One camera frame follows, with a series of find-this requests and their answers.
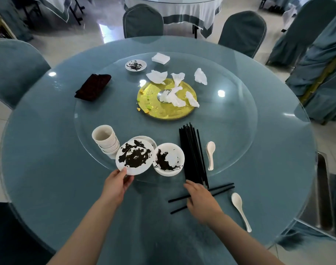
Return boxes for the stack of white bowls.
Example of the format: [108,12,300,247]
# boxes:
[153,142,185,177]

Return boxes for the person's left forearm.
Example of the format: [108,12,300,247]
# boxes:
[46,200,119,265]

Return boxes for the blue skirted table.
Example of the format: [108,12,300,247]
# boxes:
[257,0,295,13]

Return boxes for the dark red cloth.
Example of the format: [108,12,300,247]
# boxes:
[74,74,112,102]

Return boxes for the bundle of black chopsticks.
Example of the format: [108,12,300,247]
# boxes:
[179,123,210,190]

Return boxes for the round white clothed table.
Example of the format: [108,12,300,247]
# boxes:
[123,0,223,39]
[27,0,86,25]

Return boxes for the white spoon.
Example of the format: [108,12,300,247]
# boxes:
[206,141,216,172]
[231,192,252,233]

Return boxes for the yellow round disc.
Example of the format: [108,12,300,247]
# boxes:
[137,78,197,121]

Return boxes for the crumpled white tissue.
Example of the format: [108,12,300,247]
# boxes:
[158,86,186,108]
[194,68,208,86]
[185,91,200,108]
[146,70,168,85]
[171,72,186,87]

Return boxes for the metal tray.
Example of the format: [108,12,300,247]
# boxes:
[295,151,336,242]

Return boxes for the stack of white plates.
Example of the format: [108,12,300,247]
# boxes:
[129,135,158,150]

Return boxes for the person's right forearm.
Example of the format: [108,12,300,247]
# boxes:
[209,213,284,265]

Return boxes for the round glass turntable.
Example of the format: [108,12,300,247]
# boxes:
[74,52,258,184]

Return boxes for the person's left hand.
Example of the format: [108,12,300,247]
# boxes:
[100,167,135,209]

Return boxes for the folded white napkin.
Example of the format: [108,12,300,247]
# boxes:
[151,52,171,65]

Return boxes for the round blue table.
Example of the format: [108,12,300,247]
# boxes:
[0,35,317,265]

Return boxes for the person's right hand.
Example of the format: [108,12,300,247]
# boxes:
[183,180,224,226]

